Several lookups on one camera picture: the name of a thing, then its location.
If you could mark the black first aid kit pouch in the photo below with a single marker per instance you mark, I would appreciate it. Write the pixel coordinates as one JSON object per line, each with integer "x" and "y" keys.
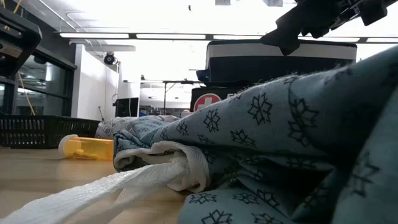
{"x": 205, "y": 101}

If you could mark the white patterned gown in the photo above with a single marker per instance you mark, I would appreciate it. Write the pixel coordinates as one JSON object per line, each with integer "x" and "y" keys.
{"x": 115, "y": 126}

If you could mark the ceiling light bar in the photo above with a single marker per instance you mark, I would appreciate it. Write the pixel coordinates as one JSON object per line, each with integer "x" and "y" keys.
{"x": 93, "y": 35}

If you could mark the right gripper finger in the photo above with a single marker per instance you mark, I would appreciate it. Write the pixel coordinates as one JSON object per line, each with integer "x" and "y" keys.
{"x": 289, "y": 31}

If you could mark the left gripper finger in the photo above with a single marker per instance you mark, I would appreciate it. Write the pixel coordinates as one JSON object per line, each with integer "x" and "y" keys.
{"x": 18, "y": 60}
{"x": 18, "y": 31}

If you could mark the black standing desk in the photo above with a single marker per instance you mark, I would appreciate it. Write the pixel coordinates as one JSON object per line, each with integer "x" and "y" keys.
{"x": 177, "y": 82}

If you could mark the black computer monitor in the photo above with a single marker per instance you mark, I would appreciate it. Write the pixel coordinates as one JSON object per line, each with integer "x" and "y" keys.
{"x": 127, "y": 107}

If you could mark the teal patterned gown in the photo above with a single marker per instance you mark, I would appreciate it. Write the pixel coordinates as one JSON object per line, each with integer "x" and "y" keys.
{"x": 264, "y": 130}

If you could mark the navy fabric storage bin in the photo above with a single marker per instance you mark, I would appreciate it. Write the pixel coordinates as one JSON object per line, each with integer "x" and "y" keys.
{"x": 248, "y": 67}

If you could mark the black ceiling security camera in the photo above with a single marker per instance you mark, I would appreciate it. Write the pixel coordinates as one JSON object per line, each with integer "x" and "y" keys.
{"x": 109, "y": 58}

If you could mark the orange pill bottle white cap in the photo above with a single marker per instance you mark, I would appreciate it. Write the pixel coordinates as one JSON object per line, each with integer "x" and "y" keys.
{"x": 90, "y": 149}

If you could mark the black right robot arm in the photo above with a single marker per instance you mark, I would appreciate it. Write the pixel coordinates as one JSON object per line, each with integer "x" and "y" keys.
{"x": 374, "y": 12}

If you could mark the black plastic slotted basket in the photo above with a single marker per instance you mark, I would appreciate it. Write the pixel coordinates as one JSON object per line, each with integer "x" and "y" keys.
{"x": 31, "y": 130}

